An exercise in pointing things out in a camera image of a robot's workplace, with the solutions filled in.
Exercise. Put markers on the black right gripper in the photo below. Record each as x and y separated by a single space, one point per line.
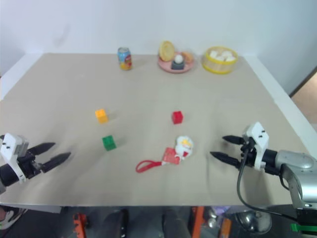
249 153

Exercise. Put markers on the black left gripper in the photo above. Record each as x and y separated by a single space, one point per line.
30 164

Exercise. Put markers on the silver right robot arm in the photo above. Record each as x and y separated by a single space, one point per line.
294 166

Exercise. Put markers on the green cube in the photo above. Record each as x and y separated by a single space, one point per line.
109 143

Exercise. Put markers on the red cube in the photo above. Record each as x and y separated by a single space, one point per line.
177 117

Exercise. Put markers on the orange cube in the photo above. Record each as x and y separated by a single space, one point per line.
101 116

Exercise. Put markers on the white black sneaker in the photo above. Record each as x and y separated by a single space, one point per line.
12 217

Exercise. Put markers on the orange black stand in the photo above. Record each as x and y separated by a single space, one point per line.
79 224

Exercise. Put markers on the shiny silver dome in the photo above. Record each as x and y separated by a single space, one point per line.
255 221

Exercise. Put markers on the orange bar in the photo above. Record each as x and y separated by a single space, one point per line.
197 220

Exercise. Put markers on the yellow steamer basket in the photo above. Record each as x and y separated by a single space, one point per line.
218 67

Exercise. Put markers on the white steamed bun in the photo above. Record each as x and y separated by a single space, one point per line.
213 54
226 54

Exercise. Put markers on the beige tablecloth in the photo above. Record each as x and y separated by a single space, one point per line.
148 94

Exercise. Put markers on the black egg cup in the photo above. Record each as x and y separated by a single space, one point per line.
177 66

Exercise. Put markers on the orange-brown bread piece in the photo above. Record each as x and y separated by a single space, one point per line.
188 57

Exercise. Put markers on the white egg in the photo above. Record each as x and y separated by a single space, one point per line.
179 59

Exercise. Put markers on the pink plate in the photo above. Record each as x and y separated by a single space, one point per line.
164 67

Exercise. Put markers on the green plastic piece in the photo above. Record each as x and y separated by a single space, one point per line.
303 227

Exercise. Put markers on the round sesame bread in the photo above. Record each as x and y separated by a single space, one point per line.
166 50

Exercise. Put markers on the colourful drink can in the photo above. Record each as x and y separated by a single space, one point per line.
125 59

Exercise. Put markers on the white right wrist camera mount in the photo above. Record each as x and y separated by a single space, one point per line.
258 138

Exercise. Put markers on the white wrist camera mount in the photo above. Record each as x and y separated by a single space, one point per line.
258 138
12 146

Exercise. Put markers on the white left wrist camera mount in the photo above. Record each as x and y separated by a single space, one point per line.
12 146

